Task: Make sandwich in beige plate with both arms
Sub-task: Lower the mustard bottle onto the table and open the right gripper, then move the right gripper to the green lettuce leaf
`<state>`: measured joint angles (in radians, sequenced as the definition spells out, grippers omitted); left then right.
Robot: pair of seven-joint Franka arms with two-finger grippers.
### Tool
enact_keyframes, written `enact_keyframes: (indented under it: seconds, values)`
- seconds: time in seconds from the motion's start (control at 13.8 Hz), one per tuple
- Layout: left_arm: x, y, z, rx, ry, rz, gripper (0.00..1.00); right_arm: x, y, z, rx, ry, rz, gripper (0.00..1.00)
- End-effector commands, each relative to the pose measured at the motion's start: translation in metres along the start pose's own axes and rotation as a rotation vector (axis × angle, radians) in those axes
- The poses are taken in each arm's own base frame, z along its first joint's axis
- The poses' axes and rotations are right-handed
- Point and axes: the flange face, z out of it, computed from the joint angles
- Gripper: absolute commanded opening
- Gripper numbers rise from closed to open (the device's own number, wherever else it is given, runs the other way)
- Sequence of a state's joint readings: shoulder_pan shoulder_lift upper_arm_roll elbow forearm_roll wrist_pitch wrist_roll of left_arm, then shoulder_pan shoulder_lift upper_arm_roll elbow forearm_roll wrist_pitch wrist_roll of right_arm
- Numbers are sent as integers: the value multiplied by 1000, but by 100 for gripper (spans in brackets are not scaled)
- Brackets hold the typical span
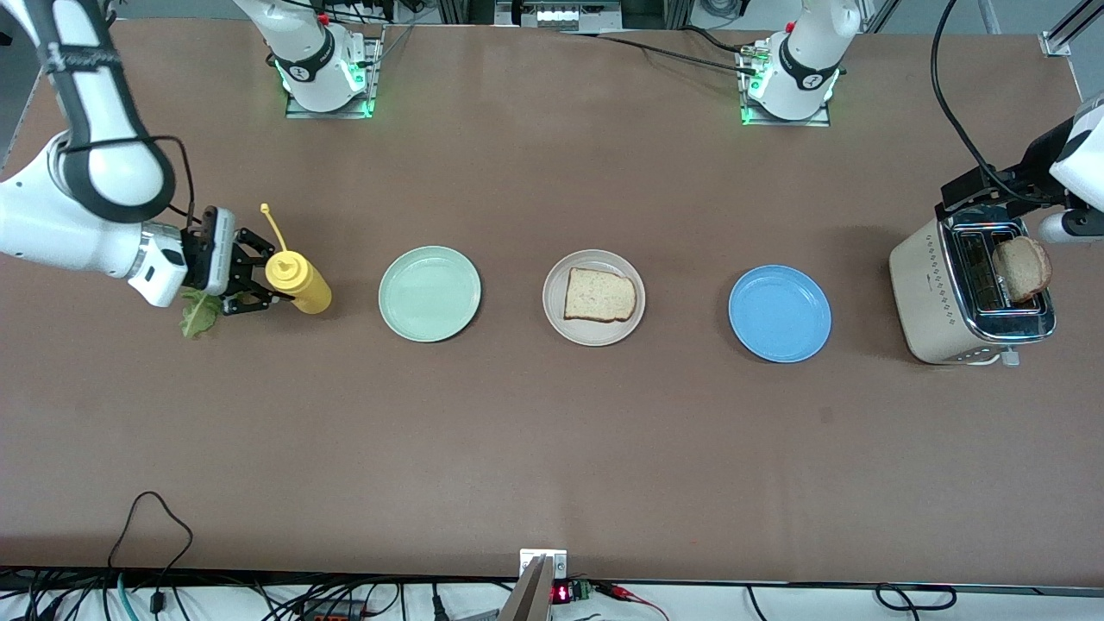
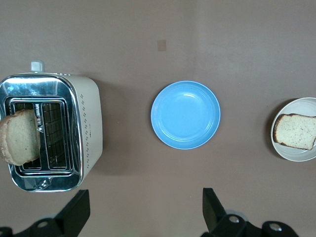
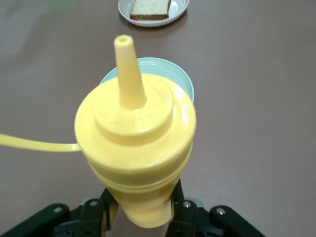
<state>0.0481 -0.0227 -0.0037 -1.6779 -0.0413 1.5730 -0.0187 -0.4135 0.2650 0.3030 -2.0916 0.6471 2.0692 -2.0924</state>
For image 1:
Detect yellow mustard squeeze bottle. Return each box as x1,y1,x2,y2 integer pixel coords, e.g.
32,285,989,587
260,203,332,315

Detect green lettuce leaf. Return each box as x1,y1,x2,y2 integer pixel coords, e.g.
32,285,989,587
179,289,223,340

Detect brown bread slice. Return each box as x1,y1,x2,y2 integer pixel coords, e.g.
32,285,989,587
992,237,1053,304
563,267,639,324

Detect mint green plate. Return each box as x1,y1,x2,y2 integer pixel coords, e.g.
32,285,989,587
378,246,482,343

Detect blue plate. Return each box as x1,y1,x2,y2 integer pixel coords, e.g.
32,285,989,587
727,264,833,364

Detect beige plate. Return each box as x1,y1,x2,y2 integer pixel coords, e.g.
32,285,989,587
542,248,647,348

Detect beige chrome toaster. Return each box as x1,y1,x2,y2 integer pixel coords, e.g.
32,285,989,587
888,205,1057,367

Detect power unit white lights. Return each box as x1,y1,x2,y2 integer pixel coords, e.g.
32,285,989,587
494,0,624,35

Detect red clip leads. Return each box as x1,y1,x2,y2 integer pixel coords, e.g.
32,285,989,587
595,581,672,621

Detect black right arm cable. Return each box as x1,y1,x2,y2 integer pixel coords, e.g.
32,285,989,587
60,134,196,232

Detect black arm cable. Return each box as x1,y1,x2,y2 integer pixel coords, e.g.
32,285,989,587
60,134,196,232
929,0,1070,206

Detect aluminium frame corner bracket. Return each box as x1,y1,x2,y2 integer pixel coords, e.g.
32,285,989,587
1038,0,1104,59

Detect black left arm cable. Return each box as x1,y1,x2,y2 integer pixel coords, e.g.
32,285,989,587
929,0,1070,206

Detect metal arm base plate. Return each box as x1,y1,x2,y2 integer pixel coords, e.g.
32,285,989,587
285,24,385,120
742,47,833,129

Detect thin black cable loop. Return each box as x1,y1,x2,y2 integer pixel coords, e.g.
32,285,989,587
106,491,194,615

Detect black cable across table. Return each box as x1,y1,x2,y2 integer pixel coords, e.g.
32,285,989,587
559,31,760,74

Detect small metal bracket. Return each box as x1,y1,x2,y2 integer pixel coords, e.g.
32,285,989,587
519,549,569,580

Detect grey camera mount beam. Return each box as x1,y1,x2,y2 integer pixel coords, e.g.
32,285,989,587
498,555,554,621

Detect black coiled cable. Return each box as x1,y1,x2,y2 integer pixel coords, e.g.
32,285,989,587
874,584,958,612

